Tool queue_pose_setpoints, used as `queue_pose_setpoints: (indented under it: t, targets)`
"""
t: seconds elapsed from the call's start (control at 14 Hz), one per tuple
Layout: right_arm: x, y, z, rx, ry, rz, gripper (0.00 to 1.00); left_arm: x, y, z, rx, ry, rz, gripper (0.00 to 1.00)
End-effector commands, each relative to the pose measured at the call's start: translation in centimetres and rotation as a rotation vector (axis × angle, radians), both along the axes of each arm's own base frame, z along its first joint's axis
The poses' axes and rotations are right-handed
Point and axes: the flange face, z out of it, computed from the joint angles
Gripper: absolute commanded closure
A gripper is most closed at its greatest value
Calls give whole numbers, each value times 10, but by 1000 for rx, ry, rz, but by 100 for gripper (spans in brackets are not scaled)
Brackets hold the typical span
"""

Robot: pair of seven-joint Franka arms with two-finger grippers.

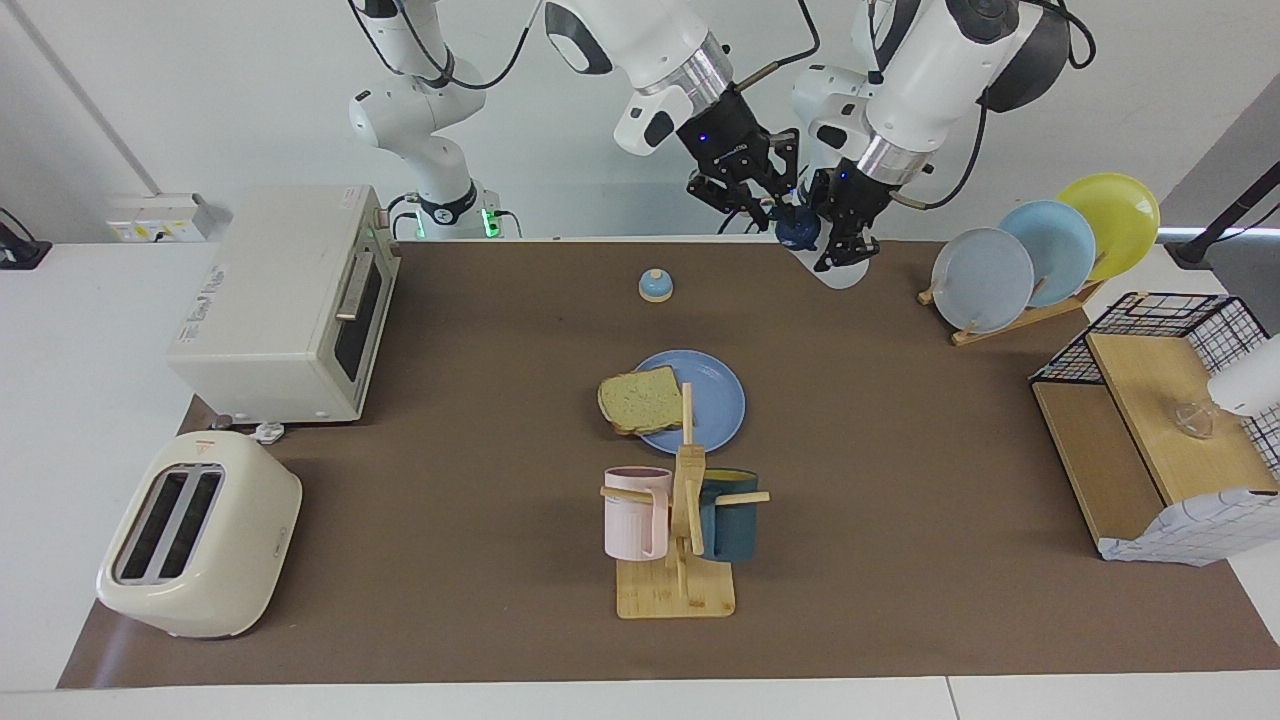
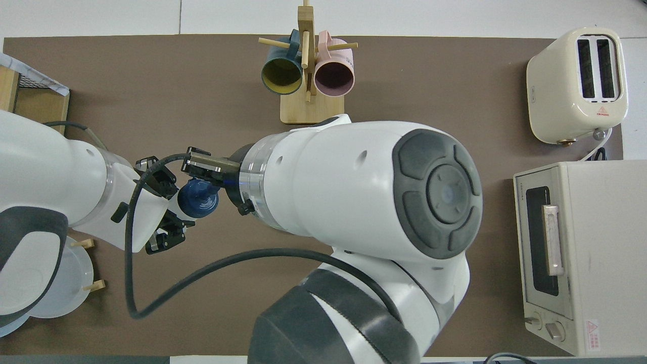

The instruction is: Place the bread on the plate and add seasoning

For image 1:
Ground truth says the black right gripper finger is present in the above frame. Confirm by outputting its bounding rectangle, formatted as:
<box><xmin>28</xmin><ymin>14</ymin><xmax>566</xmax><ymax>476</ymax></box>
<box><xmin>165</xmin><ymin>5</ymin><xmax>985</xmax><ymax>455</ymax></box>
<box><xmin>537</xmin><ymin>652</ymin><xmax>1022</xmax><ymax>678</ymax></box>
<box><xmin>764</xmin><ymin>127</ymin><xmax>802</xmax><ymax>202</ymax></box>
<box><xmin>685</xmin><ymin>170</ymin><xmax>774</xmax><ymax>237</ymax></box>

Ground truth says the clear bottle with navy cap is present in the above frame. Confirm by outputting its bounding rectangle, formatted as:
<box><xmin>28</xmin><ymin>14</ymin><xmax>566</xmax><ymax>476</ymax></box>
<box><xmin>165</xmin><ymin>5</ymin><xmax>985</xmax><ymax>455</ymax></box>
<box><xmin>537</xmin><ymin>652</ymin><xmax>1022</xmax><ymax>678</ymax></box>
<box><xmin>775</xmin><ymin>205</ymin><xmax>873</xmax><ymax>291</ymax></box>

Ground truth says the slice of toast bread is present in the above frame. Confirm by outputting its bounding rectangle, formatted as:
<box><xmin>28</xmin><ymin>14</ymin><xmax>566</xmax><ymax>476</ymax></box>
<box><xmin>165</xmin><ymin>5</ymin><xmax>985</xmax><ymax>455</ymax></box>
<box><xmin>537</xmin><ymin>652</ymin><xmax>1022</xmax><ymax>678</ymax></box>
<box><xmin>597</xmin><ymin>366</ymin><xmax>685</xmax><ymax>437</ymax></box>

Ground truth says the grey plate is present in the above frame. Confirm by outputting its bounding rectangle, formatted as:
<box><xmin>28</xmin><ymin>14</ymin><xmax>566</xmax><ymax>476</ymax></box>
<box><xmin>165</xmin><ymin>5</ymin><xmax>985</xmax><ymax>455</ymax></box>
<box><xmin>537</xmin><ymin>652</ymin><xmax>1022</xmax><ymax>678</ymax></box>
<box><xmin>931</xmin><ymin>228</ymin><xmax>1036</xmax><ymax>335</ymax></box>

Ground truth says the wooden plate rack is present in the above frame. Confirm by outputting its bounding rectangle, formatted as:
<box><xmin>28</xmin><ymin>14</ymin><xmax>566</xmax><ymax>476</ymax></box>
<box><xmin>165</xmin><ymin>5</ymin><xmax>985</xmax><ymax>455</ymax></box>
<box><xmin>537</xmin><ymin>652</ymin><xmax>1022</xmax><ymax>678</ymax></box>
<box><xmin>918</xmin><ymin>278</ymin><xmax>1106</xmax><ymax>348</ymax></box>

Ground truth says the light blue plate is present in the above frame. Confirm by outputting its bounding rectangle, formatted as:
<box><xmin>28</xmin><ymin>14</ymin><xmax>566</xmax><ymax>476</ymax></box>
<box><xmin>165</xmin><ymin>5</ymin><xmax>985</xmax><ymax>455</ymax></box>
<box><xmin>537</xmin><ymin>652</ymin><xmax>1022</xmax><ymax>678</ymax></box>
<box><xmin>998</xmin><ymin>200</ymin><xmax>1098</xmax><ymax>309</ymax></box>

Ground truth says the blue round plate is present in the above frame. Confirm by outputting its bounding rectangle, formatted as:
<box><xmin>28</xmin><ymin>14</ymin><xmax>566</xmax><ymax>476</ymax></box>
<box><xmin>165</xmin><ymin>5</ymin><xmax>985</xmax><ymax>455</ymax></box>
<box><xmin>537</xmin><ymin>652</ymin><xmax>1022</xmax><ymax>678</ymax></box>
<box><xmin>632</xmin><ymin>349</ymin><xmax>746</xmax><ymax>455</ymax></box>

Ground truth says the yellow plate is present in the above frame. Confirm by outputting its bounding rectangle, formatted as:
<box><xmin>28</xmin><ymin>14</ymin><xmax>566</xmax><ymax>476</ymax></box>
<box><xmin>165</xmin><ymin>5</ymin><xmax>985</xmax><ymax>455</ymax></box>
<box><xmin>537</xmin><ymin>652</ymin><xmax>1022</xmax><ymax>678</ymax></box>
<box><xmin>1055</xmin><ymin>173</ymin><xmax>1161</xmax><ymax>283</ymax></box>

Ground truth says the dark teal mug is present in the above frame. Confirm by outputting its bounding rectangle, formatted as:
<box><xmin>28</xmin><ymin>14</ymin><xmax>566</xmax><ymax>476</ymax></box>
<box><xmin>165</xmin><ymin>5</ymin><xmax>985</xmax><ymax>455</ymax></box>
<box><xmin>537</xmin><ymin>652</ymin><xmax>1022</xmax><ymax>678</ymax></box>
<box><xmin>697</xmin><ymin>469</ymin><xmax>761</xmax><ymax>562</ymax></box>

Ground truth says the brown table mat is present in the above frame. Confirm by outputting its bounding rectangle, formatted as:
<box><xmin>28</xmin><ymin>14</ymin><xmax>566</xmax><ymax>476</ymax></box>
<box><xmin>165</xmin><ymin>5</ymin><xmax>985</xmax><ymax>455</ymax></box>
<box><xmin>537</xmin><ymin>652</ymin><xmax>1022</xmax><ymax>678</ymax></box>
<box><xmin>57</xmin><ymin>238</ymin><xmax>1280</xmax><ymax>689</ymax></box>

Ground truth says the pink mug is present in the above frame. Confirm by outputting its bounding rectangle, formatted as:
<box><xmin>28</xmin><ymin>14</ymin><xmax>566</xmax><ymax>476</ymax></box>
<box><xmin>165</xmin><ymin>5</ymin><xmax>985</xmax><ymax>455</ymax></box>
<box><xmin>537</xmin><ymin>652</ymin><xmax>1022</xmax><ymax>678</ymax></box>
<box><xmin>603</xmin><ymin>466</ymin><xmax>673</xmax><ymax>562</ymax></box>

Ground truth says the wooden shelf box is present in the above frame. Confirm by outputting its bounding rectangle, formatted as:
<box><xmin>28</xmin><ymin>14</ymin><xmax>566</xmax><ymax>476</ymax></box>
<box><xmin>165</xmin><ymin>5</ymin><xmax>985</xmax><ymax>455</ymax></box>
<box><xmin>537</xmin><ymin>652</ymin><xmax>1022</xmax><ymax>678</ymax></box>
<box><xmin>1032</xmin><ymin>332</ymin><xmax>1280</xmax><ymax>546</ymax></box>

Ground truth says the clear glass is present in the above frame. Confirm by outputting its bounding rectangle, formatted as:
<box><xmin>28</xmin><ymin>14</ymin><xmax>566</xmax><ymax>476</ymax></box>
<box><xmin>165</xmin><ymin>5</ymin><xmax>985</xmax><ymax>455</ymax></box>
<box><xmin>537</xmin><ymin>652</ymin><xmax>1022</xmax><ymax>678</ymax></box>
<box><xmin>1172</xmin><ymin>400</ymin><xmax>1219</xmax><ymax>441</ymax></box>

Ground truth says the wooden mug tree stand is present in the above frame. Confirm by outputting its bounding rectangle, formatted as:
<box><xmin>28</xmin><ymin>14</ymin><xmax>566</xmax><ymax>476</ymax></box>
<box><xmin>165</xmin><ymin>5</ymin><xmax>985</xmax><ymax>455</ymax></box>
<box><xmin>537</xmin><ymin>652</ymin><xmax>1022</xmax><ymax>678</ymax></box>
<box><xmin>600</xmin><ymin>383</ymin><xmax>771</xmax><ymax>620</ymax></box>

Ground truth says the white checked cloth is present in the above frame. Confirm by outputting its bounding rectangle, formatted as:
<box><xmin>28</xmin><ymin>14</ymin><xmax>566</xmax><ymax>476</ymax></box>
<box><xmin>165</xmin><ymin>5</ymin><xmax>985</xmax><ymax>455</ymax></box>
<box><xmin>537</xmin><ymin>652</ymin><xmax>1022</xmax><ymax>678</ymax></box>
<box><xmin>1096</xmin><ymin>487</ymin><xmax>1280</xmax><ymax>568</ymax></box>

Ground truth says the white toaster oven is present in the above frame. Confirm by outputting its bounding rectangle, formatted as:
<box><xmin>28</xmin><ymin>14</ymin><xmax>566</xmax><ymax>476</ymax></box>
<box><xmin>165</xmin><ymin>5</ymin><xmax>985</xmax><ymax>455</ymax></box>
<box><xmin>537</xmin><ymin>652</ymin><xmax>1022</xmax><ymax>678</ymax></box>
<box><xmin>166</xmin><ymin>184</ymin><xmax>401</xmax><ymax>425</ymax></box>

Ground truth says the white power strip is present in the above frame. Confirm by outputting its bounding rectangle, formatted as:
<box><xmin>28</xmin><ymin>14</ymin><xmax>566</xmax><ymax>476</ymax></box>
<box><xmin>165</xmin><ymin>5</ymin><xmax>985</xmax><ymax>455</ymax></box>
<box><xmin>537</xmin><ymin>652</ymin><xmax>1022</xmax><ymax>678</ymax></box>
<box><xmin>107</xmin><ymin>193</ymin><xmax>233</xmax><ymax>244</ymax></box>

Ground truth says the cream two-slot toaster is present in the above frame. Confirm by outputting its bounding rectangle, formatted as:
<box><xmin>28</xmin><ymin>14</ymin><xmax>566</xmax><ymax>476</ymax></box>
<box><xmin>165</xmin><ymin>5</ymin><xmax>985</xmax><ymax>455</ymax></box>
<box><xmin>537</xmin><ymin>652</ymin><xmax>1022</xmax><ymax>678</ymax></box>
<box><xmin>96</xmin><ymin>431</ymin><xmax>303</xmax><ymax>640</ymax></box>

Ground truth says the black clamp base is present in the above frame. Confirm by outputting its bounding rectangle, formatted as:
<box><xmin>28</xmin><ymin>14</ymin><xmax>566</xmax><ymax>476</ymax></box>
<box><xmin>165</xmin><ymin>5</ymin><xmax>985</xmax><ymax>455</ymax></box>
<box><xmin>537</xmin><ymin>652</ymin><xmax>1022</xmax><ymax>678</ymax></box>
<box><xmin>0</xmin><ymin>208</ymin><xmax>53</xmax><ymax>271</ymax></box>

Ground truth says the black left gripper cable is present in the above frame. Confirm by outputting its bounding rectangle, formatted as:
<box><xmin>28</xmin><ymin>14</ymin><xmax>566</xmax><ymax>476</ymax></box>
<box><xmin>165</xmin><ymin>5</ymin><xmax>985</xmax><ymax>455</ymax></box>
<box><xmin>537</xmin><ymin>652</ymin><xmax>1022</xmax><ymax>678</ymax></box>
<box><xmin>888</xmin><ymin>0</ymin><xmax>1097</xmax><ymax>211</ymax></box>

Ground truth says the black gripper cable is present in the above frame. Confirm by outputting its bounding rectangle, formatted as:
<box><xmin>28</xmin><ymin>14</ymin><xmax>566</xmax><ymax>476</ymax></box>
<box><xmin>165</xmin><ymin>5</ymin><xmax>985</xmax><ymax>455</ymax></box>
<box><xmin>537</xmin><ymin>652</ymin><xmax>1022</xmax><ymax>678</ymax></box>
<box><xmin>888</xmin><ymin>0</ymin><xmax>1097</xmax><ymax>211</ymax></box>
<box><xmin>735</xmin><ymin>0</ymin><xmax>822</xmax><ymax>93</ymax></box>

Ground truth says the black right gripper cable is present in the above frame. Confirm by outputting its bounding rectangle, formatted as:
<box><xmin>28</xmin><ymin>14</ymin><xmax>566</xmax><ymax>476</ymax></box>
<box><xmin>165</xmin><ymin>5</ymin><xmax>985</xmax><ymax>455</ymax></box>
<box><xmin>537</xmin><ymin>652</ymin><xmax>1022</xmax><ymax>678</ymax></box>
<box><xmin>735</xmin><ymin>0</ymin><xmax>822</xmax><ymax>93</ymax></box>

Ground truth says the black wire basket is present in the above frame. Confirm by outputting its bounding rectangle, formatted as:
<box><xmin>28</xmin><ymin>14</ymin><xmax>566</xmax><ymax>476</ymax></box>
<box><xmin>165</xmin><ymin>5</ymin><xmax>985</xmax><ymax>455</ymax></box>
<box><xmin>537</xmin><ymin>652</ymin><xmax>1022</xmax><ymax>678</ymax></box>
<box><xmin>1030</xmin><ymin>292</ymin><xmax>1280</xmax><ymax>481</ymax></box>

